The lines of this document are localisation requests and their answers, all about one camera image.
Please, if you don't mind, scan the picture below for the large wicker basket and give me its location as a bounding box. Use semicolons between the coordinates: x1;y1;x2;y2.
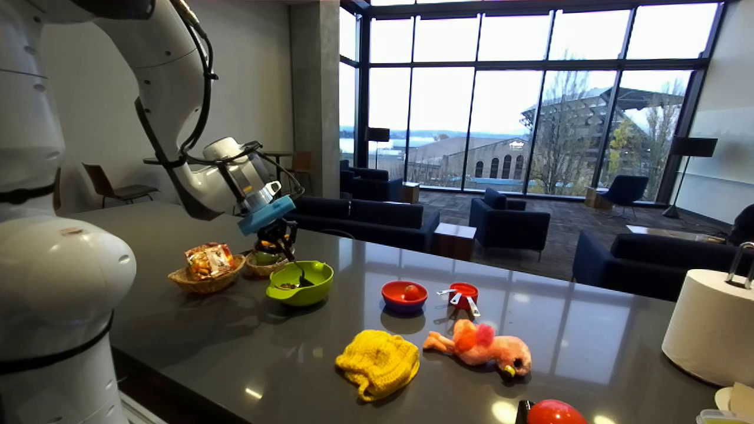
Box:
166;254;249;297

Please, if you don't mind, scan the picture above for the long dark blue sofa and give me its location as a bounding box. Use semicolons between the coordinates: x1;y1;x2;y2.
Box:
293;196;444;254

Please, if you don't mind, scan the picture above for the white paper towel roll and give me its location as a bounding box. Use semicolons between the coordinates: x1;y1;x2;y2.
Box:
661;267;754;388

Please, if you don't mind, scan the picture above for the small red cup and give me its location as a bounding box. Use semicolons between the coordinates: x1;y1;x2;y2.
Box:
439;280;484;320

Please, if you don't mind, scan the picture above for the yellow cloth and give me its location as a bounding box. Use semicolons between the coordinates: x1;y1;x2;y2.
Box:
333;327;422;405

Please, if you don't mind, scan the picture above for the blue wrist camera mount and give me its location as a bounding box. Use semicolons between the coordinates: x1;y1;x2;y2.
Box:
238;196;298;235

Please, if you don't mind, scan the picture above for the dark blue armchair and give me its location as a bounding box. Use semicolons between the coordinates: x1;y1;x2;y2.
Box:
603;171;651;207
340;164;408;202
469;187;555;254

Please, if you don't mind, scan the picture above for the toy sandwich food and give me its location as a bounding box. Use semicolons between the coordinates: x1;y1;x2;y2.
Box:
185;241;242;283

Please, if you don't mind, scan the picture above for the small wicker basket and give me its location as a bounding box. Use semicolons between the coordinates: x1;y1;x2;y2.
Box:
243;247;295;277

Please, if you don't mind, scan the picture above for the pink orange plush toy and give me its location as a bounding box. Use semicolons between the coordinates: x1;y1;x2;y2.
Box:
422;315;535;382

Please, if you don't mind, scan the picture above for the short dark blue sofa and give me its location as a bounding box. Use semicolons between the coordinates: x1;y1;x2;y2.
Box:
573;206;754;302

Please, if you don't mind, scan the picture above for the red bowl blue rim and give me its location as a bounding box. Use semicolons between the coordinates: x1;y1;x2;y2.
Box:
379;280;432;317

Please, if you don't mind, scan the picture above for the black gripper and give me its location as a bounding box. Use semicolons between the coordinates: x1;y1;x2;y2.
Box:
254;216;303;262

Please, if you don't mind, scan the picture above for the low side table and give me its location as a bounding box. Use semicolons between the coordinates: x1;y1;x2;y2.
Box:
432;221;479;262

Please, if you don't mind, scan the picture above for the red ball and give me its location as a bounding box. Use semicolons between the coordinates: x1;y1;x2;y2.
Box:
527;398;587;424

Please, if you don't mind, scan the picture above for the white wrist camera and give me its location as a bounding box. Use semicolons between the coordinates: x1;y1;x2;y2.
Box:
254;179;283;207

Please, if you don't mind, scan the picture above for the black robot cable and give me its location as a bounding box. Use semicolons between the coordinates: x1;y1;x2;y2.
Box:
138;0;304;199

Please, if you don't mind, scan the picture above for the lime green bowl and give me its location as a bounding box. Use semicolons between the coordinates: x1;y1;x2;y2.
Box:
264;256;338;309

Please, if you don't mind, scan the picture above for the wooden box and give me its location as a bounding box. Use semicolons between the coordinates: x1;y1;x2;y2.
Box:
584;187;614;209

